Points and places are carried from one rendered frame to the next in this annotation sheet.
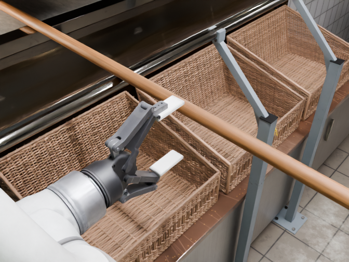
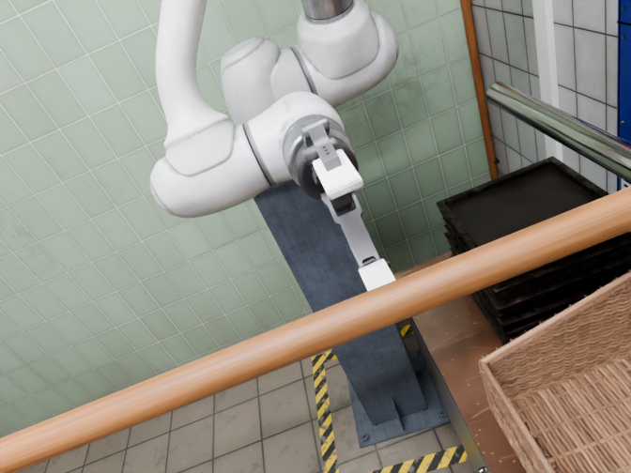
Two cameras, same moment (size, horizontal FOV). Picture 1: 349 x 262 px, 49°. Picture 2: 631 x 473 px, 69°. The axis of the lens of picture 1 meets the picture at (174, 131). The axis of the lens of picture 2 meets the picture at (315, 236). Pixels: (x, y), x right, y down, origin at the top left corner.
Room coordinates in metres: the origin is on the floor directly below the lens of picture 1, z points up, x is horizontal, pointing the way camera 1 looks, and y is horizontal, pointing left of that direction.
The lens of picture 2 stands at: (0.80, -0.24, 1.44)
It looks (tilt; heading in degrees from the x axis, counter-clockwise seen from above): 33 degrees down; 141
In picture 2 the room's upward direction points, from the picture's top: 25 degrees counter-clockwise
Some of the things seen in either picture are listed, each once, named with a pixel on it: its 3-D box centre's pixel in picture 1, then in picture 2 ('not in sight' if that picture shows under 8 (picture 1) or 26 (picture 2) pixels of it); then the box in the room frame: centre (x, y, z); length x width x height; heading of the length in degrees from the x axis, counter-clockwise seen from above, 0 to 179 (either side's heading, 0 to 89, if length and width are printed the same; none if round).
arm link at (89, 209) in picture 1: (77, 201); (318, 155); (0.40, 0.15, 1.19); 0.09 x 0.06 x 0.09; 48
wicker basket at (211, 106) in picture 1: (223, 107); not in sight; (1.31, -0.20, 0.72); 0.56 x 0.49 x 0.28; 138
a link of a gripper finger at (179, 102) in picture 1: (165, 107); (336, 173); (0.55, 0.02, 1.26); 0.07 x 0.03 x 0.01; 138
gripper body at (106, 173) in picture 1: (112, 175); (330, 176); (0.45, 0.10, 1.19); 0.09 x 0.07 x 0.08; 138
